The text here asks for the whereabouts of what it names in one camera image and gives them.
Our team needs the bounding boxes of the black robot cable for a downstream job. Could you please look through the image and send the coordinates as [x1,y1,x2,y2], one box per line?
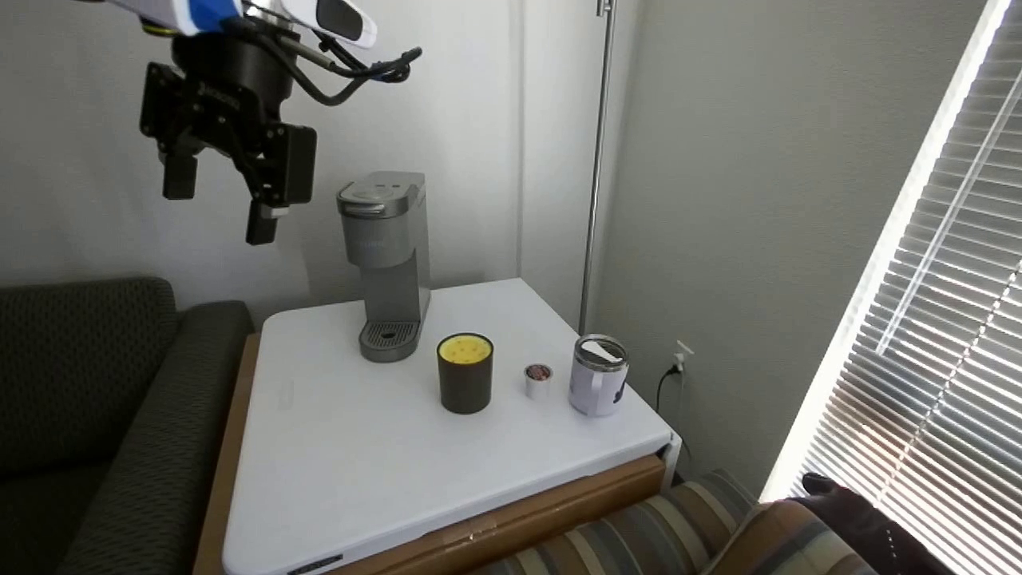
[266,15,425,108]

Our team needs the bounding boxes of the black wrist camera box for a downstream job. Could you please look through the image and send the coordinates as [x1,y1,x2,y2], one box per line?
[138,61,182,143]

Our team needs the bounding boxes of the thin metal pole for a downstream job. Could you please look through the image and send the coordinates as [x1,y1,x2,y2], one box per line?
[576,0,621,333]

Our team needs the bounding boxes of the white window blinds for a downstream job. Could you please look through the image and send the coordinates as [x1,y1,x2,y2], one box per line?
[758,0,1022,575]

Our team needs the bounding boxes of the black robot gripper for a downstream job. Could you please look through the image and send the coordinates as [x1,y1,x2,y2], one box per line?
[157,84,319,250]

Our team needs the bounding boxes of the small coffee pod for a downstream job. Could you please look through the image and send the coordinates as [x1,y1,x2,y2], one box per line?
[522,362,557,406]

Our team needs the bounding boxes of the striped armchair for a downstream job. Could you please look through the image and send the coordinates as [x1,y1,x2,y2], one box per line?
[465,472,888,575]

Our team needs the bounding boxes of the black power cable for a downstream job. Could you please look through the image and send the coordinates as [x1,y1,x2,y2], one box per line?
[652,356,685,414]

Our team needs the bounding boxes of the dark brown cloth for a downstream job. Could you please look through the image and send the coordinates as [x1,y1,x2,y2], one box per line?
[795,470,960,575]

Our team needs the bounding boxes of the dark gray couch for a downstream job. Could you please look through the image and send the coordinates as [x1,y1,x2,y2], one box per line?
[0,275,259,575]

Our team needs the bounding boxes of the silver tumbler with lid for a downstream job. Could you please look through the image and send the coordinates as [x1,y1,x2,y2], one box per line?
[565,333,633,422]

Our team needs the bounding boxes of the gray Keurig coffee maker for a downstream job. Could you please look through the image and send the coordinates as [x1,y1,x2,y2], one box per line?
[336,168,435,368]

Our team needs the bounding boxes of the black cup yellow inside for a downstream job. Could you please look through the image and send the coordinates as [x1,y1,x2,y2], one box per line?
[435,330,499,414]

